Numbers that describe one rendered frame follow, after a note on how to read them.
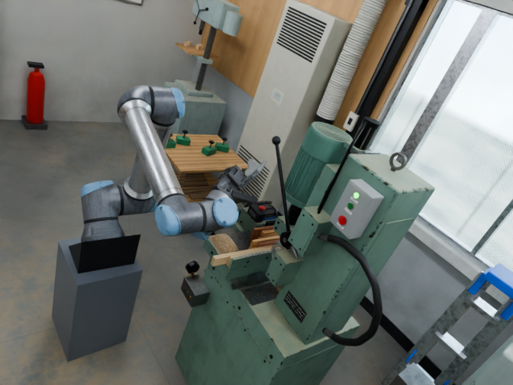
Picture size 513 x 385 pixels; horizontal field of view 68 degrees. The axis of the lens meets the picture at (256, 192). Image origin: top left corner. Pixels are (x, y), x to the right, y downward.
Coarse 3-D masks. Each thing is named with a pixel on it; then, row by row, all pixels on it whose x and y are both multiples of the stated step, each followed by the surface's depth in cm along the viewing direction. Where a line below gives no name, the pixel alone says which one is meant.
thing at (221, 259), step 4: (252, 248) 162; (256, 248) 163; (260, 248) 164; (232, 252) 155; (236, 252) 156; (240, 252) 157; (216, 256) 150; (220, 256) 151; (224, 256) 152; (228, 256) 153; (212, 260) 150; (216, 260) 150; (220, 260) 151; (224, 260) 153; (212, 264) 150; (216, 264) 151; (220, 264) 153
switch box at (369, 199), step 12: (360, 180) 119; (348, 192) 117; (360, 192) 114; (372, 192) 114; (360, 204) 114; (372, 204) 112; (336, 216) 122; (348, 216) 118; (360, 216) 114; (372, 216) 117; (348, 228) 118; (360, 228) 118
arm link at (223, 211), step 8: (216, 200) 114; (224, 200) 114; (232, 200) 117; (208, 208) 112; (216, 208) 112; (224, 208) 114; (232, 208) 115; (208, 216) 111; (216, 216) 112; (224, 216) 113; (232, 216) 115; (208, 224) 112; (216, 224) 114; (224, 224) 113; (232, 224) 114
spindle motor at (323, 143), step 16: (320, 128) 141; (336, 128) 148; (304, 144) 143; (320, 144) 137; (336, 144) 136; (304, 160) 144; (320, 160) 140; (336, 160) 140; (288, 176) 154; (304, 176) 144; (288, 192) 152; (304, 192) 147
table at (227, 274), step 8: (232, 232) 173; (240, 232) 175; (248, 232) 177; (208, 240) 164; (240, 240) 171; (248, 240) 172; (208, 248) 164; (216, 248) 160; (240, 248) 166; (248, 248) 167; (224, 264) 155; (256, 264) 161; (264, 264) 164; (224, 272) 155; (232, 272) 154; (240, 272) 157; (248, 272) 161; (256, 272) 164
